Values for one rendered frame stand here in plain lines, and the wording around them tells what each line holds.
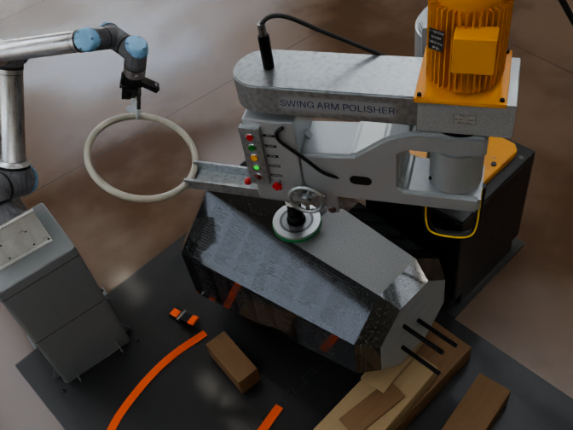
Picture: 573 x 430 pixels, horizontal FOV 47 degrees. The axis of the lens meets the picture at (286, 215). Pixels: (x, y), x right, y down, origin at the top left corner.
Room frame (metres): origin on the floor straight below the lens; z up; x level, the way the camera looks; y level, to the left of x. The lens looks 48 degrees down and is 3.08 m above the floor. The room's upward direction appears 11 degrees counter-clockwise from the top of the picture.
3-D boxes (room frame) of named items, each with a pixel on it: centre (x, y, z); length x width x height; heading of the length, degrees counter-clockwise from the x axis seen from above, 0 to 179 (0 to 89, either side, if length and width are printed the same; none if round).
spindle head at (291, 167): (1.90, -0.11, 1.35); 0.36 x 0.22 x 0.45; 66
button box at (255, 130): (1.85, 0.07, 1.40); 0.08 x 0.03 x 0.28; 66
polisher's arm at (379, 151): (1.76, -0.39, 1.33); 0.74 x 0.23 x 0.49; 66
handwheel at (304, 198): (1.77, -0.10, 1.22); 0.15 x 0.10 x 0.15; 66
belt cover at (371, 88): (1.79, -0.36, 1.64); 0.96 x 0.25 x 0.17; 66
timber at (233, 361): (1.78, 0.42, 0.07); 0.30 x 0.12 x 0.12; 30
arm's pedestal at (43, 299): (2.15, 1.25, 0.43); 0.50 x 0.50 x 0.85; 29
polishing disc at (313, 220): (1.93, -0.04, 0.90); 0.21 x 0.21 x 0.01
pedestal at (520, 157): (2.28, -0.84, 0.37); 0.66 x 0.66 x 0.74; 36
